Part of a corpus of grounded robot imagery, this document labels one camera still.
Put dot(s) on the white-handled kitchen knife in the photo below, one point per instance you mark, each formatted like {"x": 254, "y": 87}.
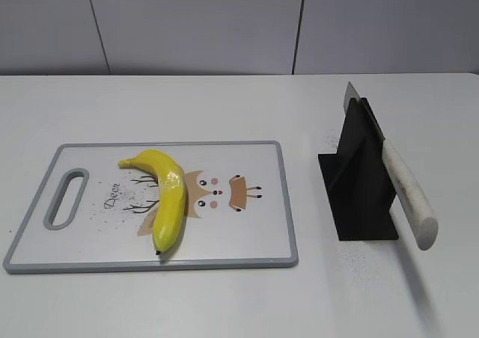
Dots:
{"x": 418, "y": 211}

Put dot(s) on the yellow plastic banana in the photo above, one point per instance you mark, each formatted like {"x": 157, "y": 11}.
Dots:
{"x": 172, "y": 195}

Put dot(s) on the white grey-rimmed cutting board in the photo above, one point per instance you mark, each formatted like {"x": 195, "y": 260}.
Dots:
{"x": 89, "y": 215}

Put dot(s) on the black knife stand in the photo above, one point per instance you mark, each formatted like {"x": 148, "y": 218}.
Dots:
{"x": 358, "y": 186}

